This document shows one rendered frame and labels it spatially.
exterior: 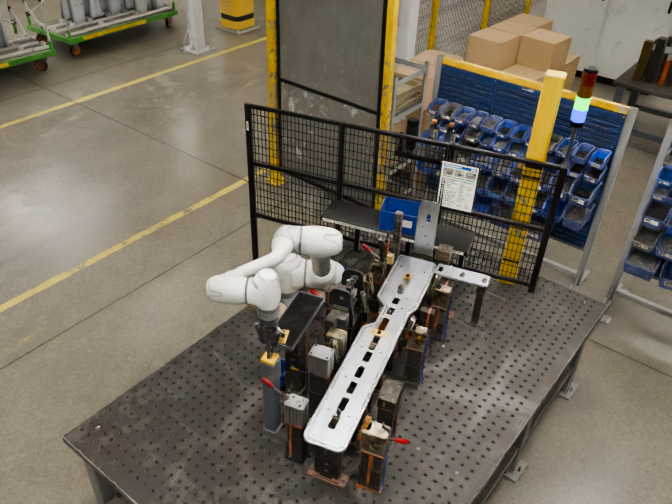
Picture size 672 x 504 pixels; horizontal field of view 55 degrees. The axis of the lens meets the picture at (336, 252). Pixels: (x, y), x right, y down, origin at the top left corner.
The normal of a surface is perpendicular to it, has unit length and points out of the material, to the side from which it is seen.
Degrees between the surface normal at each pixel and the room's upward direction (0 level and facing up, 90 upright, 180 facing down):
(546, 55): 90
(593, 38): 90
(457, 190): 90
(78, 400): 0
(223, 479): 0
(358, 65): 91
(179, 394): 0
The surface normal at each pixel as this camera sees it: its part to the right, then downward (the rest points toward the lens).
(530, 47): -0.68, 0.41
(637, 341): 0.04, -0.81
